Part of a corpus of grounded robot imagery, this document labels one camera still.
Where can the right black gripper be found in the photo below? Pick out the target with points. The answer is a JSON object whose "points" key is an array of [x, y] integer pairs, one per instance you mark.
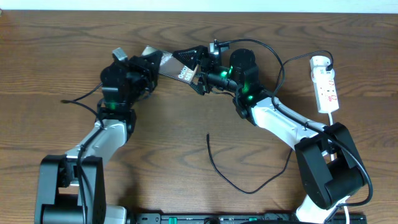
{"points": [[201, 55]]}

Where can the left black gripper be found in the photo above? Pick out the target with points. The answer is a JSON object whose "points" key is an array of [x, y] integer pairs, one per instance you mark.
{"points": [[144, 70]]}

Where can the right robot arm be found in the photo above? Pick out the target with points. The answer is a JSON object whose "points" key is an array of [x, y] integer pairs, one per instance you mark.
{"points": [[330, 166]]}

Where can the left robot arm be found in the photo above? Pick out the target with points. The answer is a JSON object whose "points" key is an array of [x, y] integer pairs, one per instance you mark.
{"points": [[71, 186]]}

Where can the white power strip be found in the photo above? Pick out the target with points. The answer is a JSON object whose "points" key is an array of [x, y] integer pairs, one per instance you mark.
{"points": [[324, 84]]}

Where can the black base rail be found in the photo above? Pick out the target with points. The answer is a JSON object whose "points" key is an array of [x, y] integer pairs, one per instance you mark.
{"points": [[156, 218]]}

